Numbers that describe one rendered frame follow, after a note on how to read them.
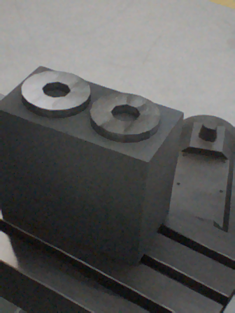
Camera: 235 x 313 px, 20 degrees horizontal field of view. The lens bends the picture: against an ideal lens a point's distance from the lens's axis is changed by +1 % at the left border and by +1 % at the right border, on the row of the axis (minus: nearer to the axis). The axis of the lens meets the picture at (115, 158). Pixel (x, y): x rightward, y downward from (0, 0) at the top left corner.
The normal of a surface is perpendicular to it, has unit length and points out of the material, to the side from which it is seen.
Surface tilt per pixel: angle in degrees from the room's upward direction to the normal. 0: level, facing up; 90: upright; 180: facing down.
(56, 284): 0
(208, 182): 0
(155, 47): 0
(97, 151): 90
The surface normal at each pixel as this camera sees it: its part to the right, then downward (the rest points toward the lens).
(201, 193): 0.06, -0.77
